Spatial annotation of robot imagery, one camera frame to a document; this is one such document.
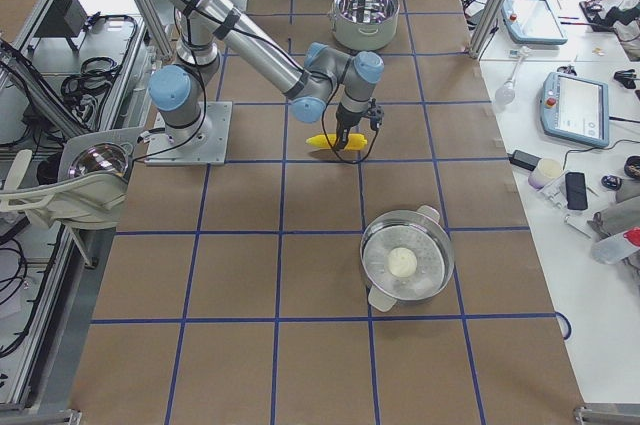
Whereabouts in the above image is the far blue teach pendant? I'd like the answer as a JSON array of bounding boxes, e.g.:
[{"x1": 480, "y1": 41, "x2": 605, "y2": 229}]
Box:
[{"x1": 501, "y1": 0, "x2": 568, "y2": 45}]

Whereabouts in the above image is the white steamed bun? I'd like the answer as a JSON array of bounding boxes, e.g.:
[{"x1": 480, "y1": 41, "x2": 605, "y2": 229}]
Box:
[{"x1": 387, "y1": 247, "x2": 418, "y2": 278}]

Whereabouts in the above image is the black power adapter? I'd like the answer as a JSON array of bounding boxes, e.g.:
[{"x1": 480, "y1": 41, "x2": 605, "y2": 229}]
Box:
[{"x1": 508, "y1": 150, "x2": 541, "y2": 171}]

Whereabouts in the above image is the white paper cup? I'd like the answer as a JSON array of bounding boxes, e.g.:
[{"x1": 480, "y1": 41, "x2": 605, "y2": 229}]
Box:
[{"x1": 528, "y1": 158, "x2": 563, "y2": 190}]

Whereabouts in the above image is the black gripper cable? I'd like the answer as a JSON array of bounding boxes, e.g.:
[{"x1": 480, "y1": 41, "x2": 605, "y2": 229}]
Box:
[{"x1": 319, "y1": 99, "x2": 386, "y2": 165}]

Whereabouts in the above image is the white electric cooking pot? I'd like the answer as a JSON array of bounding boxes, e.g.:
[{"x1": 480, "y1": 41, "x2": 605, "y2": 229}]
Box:
[{"x1": 329, "y1": 0, "x2": 399, "y2": 51}]

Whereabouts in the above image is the yellow corn cob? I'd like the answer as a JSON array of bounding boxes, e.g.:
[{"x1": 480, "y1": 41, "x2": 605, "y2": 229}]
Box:
[{"x1": 306, "y1": 133, "x2": 368, "y2": 151}]

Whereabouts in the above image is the near blue teach pendant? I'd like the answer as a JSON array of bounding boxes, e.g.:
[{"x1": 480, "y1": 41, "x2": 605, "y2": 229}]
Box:
[{"x1": 539, "y1": 72, "x2": 610, "y2": 148}]

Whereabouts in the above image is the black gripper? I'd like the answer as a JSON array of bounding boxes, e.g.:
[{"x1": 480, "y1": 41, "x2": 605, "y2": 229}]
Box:
[{"x1": 335, "y1": 102, "x2": 361, "y2": 150}]

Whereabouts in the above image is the blue teach pendant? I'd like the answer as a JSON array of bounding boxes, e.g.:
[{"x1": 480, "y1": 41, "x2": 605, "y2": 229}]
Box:
[
  {"x1": 501, "y1": 0, "x2": 568, "y2": 45},
  {"x1": 539, "y1": 72, "x2": 610, "y2": 148}
]

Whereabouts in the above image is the black smartphone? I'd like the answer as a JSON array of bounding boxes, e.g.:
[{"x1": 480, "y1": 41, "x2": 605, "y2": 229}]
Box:
[{"x1": 565, "y1": 172, "x2": 588, "y2": 211}]

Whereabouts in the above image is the steel steamer pot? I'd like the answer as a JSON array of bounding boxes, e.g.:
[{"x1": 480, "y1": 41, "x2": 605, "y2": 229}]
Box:
[{"x1": 360, "y1": 205, "x2": 455, "y2": 312}]

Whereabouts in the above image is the metal bowl on chair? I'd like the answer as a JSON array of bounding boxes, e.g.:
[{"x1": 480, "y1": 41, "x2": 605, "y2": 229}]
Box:
[{"x1": 67, "y1": 142, "x2": 129, "y2": 178}]

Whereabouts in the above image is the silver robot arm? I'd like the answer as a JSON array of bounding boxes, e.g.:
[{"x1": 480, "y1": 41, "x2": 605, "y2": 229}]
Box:
[{"x1": 170, "y1": 0, "x2": 384, "y2": 150}]

